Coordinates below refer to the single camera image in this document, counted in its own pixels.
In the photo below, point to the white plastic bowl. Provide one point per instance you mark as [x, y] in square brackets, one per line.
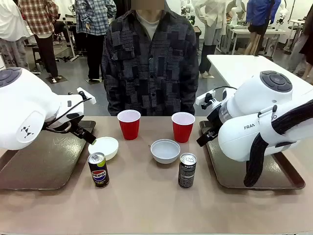
[107, 149]
[165, 153]

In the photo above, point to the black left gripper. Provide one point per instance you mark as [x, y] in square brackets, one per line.
[75, 128]

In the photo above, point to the person in dark patchwork shirt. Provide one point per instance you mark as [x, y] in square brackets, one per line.
[146, 73]

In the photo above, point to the brown plastic serving tray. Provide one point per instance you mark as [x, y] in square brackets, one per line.
[49, 166]
[281, 176]

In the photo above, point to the person in dark jacket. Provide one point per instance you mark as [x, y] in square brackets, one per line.
[302, 49]

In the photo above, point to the white background workbench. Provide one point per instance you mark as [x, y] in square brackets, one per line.
[244, 33]

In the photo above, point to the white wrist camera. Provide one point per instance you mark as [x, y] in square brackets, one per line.
[85, 96]
[205, 96]

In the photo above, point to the black Pepsi can yellow-green rim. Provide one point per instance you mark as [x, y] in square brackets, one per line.
[98, 173]

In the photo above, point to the black Pepsi can silver rim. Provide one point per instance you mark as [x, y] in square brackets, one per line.
[187, 173]

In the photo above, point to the white-legged background desk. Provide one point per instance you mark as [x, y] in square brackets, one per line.
[71, 36]

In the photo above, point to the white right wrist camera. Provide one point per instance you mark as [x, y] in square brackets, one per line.
[205, 96]

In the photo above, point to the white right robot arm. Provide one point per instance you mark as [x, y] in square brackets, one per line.
[256, 98]

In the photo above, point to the white folding table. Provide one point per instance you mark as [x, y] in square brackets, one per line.
[232, 66]

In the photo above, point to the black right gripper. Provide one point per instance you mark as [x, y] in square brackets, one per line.
[214, 124]

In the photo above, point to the red plastic party cup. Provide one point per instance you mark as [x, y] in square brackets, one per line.
[183, 131]
[129, 128]

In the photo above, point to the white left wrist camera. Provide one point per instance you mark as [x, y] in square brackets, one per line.
[85, 96]

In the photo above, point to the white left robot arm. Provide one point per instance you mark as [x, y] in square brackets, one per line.
[24, 102]

